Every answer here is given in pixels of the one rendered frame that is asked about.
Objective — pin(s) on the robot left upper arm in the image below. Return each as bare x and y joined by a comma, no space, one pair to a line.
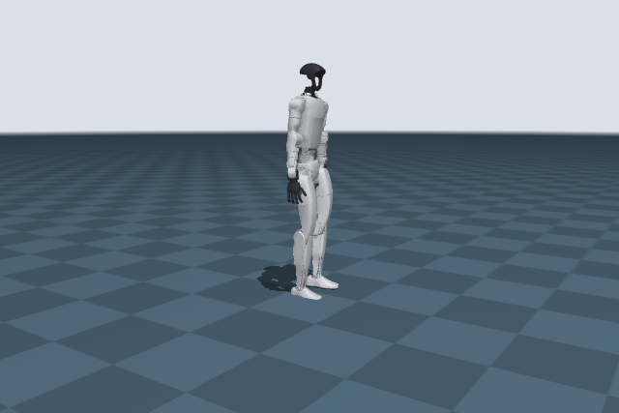
324,136

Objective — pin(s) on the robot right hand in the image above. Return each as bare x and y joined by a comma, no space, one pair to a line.
294,187

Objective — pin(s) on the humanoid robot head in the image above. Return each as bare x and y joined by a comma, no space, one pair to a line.
313,70

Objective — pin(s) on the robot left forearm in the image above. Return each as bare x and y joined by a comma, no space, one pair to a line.
321,154

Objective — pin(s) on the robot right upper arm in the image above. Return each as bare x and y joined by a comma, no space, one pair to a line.
296,108

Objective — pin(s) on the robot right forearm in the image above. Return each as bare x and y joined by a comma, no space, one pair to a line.
292,155

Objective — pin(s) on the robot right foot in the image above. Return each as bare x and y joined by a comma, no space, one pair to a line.
306,293

